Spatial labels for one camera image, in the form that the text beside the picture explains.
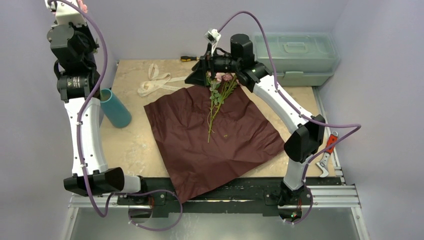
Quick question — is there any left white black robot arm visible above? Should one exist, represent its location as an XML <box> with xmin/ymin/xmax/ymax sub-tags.
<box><xmin>47</xmin><ymin>23</ymin><xmax>149</xmax><ymax>205</ymax></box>

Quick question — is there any dark maroon wrapping paper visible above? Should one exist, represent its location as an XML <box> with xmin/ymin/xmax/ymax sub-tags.
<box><xmin>144</xmin><ymin>85</ymin><xmax>284</xmax><ymax>203</ymax></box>

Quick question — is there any purple cable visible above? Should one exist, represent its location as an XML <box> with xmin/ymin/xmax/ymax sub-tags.
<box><xmin>47</xmin><ymin>0</ymin><xmax>184</xmax><ymax>233</ymax></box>
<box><xmin>216</xmin><ymin>10</ymin><xmax>362</xmax><ymax>225</ymax></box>

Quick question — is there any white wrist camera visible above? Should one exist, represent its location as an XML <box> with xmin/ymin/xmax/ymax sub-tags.
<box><xmin>44</xmin><ymin>0</ymin><xmax>88</xmax><ymax>27</ymax></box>
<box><xmin>204</xmin><ymin>28</ymin><xmax>221</xmax><ymax>56</ymax></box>

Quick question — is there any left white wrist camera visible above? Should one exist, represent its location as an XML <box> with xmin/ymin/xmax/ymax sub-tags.
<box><xmin>44</xmin><ymin>0</ymin><xmax>88</xmax><ymax>27</ymax></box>

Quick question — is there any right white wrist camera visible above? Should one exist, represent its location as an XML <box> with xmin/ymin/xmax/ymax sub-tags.
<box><xmin>204</xmin><ymin>28</ymin><xmax>221</xmax><ymax>56</ymax></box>

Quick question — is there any large pink rose stem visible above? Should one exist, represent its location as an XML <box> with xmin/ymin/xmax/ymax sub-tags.
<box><xmin>77</xmin><ymin>0</ymin><xmax>88</xmax><ymax>14</ymax></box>

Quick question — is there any mauve rose leafy stem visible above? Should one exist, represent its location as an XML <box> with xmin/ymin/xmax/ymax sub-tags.
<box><xmin>215</xmin><ymin>73</ymin><xmax>239</xmax><ymax>117</ymax></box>

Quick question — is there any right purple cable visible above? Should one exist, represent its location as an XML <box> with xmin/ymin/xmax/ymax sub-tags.
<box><xmin>216</xmin><ymin>10</ymin><xmax>362</xmax><ymax>225</ymax></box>

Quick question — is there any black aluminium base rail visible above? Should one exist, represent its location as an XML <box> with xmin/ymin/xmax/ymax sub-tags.
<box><xmin>68</xmin><ymin>177</ymin><xmax>362</xmax><ymax>219</ymax></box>

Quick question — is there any small pink rose stem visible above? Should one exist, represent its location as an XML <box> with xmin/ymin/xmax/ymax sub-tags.
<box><xmin>206</xmin><ymin>71</ymin><xmax>227</xmax><ymax>143</ymax></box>

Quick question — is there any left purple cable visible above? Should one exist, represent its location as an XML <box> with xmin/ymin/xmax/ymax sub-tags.
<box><xmin>47</xmin><ymin>0</ymin><xmax>184</xmax><ymax>233</ymax></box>

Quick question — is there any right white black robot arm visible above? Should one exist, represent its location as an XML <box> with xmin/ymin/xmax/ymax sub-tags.
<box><xmin>184</xmin><ymin>29</ymin><xmax>326</xmax><ymax>204</ymax></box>

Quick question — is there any yellow black screwdriver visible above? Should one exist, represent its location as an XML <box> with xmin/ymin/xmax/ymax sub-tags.
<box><xmin>179</xmin><ymin>55</ymin><xmax>200</xmax><ymax>62</ymax></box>

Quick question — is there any green translucent plastic toolbox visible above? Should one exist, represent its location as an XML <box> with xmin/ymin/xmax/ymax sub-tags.
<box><xmin>266</xmin><ymin>32</ymin><xmax>340</xmax><ymax>87</ymax></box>

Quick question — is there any cream printed ribbon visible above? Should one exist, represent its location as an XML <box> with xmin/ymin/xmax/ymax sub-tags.
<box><xmin>137</xmin><ymin>63</ymin><xmax>187</xmax><ymax>97</ymax></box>

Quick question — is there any teal cylindrical vase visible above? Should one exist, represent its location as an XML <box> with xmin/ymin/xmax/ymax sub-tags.
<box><xmin>100</xmin><ymin>88</ymin><xmax>132</xmax><ymax>129</ymax></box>

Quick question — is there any orange handled utility knife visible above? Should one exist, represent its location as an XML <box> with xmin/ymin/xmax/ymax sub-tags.
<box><xmin>316</xmin><ymin>131</ymin><xmax>339</xmax><ymax>178</ymax></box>

